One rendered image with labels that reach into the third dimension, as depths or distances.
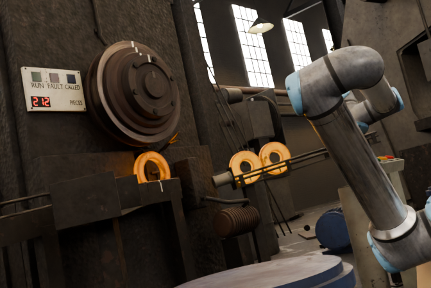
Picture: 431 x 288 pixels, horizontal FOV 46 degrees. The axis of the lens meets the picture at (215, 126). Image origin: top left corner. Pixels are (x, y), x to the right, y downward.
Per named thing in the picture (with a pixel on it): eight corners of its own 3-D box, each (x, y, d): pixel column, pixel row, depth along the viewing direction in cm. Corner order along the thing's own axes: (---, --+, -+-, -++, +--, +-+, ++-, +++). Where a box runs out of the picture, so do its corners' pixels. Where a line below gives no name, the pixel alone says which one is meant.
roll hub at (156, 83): (127, 119, 207) (115, 55, 211) (176, 118, 228) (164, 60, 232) (136, 115, 203) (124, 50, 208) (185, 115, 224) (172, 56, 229)
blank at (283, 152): (254, 147, 246) (256, 147, 243) (282, 139, 250) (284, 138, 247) (264, 178, 244) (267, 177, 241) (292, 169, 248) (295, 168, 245)
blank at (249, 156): (224, 156, 241) (226, 156, 238) (253, 147, 246) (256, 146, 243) (235, 187, 239) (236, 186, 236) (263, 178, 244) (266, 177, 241)
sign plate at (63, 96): (27, 111, 195) (20, 68, 198) (84, 112, 215) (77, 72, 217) (30, 110, 193) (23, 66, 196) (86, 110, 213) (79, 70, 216)
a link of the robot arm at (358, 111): (371, 119, 180) (358, 92, 187) (341, 133, 183) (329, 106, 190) (378, 129, 187) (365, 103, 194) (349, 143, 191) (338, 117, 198)
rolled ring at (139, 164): (165, 150, 226) (160, 152, 228) (135, 152, 212) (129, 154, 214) (174, 190, 223) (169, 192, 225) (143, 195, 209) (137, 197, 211)
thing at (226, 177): (213, 189, 238) (210, 177, 239) (231, 183, 241) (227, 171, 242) (217, 188, 233) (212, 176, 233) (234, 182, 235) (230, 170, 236)
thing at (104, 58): (98, 148, 204) (79, 40, 212) (179, 144, 240) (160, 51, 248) (108, 145, 200) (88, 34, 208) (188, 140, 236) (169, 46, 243)
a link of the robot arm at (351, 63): (365, 25, 128) (394, 85, 188) (321, 49, 132) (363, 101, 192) (385, 63, 124) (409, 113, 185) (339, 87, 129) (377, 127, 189)
